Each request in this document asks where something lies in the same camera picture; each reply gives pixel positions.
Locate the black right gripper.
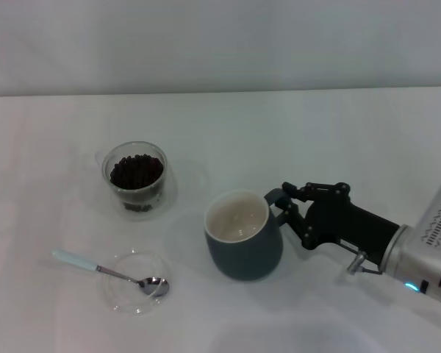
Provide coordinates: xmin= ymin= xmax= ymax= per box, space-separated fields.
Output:
xmin=277 ymin=181 xmax=401 ymax=264

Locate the dark blue-grey ceramic mug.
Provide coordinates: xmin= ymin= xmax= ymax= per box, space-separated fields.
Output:
xmin=204 ymin=188 xmax=291 ymax=282

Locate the spoon with light blue handle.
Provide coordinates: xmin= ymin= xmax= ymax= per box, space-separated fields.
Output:
xmin=51 ymin=249 xmax=170 ymax=297

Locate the coffee beans pile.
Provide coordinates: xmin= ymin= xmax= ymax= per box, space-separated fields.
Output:
xmin=109 ymin=153 xmax=165 ymax=214

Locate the double-walled glass cup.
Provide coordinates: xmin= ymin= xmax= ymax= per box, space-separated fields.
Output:
xmin=94 ymin=140 xmax=178 ymax=223

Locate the white tablecloth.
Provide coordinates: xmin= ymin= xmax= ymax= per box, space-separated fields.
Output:
xmin=0 ymin=86 xmax=441 ymax=353

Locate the clear glass saucer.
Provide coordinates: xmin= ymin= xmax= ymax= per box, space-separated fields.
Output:
xmin=101 ymin=249 xmax=174 ymax=317

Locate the metal plug with thin cable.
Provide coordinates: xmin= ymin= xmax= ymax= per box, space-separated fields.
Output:
xmin=347 ymin=252 xmax=385 ymax=276

